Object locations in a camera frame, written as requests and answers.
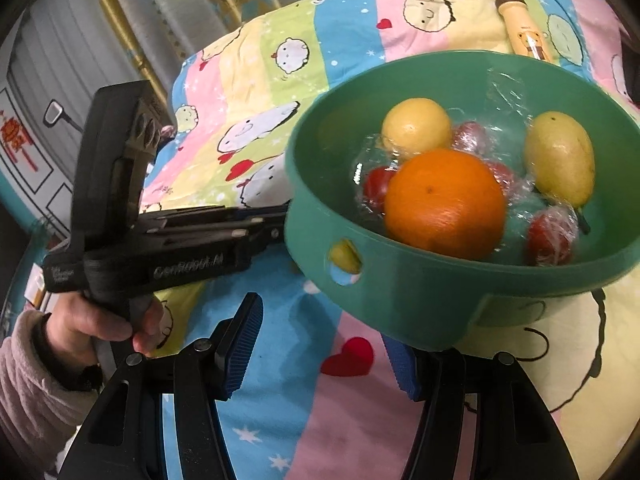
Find small yellow-green lime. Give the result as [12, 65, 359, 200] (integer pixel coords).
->
[329, 240, 362, 275]

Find large yellow lemon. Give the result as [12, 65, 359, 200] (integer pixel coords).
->
[381, 98, 452, 158]

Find pink fleece sleeve forearm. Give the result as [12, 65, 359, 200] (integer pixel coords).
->
[1, 310, 102, 479]

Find plastic-wrapped red fruits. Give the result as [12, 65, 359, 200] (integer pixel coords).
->
[352, 70, 596, 266]

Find person's left hand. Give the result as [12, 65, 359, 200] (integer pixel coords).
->
[44, 292, 164, 372]

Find green plastic basin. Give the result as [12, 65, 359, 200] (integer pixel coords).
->
[285, 51, 639, 350]

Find small mirror on stand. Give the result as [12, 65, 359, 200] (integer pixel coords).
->
[42, 99, 84, 133]

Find colourful striped cartoon bedsheet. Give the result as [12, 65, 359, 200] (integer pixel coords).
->
[139, 0, 640, 480]

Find orange fruit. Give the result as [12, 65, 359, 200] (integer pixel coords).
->
[384, 148, 506, 260]

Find grey-green curtain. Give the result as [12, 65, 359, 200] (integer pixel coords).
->
[6, 0, 296, 119]

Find yellow-green pear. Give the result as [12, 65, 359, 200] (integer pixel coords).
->
[524, 110, 596, 209]

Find yellow bear thermos bottle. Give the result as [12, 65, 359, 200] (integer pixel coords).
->
[495, 0, 552, 62]

